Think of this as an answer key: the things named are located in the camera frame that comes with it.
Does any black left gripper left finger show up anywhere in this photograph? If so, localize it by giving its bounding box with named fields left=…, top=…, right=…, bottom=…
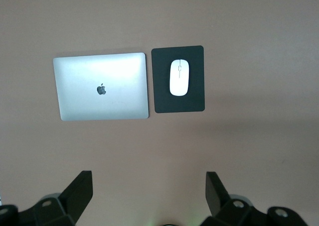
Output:
left=0, top=170, right=93, bottom=226

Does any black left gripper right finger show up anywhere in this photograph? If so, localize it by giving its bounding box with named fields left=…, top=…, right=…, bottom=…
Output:
left=205, top=171, right=307, bottom=226

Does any white computer mouse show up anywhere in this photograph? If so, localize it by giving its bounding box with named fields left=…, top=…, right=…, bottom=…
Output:
left=169, top=59, right=190, bottom=97

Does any black mouse pad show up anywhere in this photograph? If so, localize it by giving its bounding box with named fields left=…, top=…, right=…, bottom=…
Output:
left=151, top=45, right=205, bottom=113

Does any brown table cover sheet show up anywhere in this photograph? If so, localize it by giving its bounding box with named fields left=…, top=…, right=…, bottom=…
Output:
left=0, top=0, right=319, bottom=226

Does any silver laptop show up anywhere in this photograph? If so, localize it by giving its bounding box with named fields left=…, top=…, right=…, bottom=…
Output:
left=52, top=52, right=150, bottom=121

